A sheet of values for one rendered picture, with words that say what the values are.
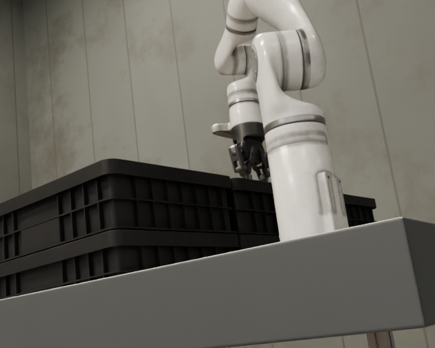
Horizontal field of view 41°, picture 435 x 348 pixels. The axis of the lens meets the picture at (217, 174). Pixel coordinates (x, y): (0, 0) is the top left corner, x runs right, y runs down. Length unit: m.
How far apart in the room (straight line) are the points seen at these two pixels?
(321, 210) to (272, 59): 0.23
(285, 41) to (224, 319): 0.67
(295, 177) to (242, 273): 0.57
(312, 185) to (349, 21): 2.46
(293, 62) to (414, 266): 0.68
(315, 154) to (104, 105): 3.39
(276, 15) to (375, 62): 2.12
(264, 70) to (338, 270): 0.66
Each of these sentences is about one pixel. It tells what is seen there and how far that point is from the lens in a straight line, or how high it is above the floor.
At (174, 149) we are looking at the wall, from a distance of 3.65.
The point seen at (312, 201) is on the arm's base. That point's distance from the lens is 0.81.
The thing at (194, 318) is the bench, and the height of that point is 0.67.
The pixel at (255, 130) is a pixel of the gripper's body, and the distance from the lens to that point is 1.31.
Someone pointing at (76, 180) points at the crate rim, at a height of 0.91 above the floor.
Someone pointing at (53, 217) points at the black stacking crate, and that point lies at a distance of 1.01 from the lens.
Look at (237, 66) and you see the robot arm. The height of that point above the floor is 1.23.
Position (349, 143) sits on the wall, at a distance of 3.05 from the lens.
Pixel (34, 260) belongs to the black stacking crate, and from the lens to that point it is 1.04.
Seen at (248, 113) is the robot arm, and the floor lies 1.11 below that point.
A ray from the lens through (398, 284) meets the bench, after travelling 0.23.
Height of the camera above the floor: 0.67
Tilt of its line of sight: 14 degrees up
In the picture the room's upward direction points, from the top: 7 degrees counter-clockwise
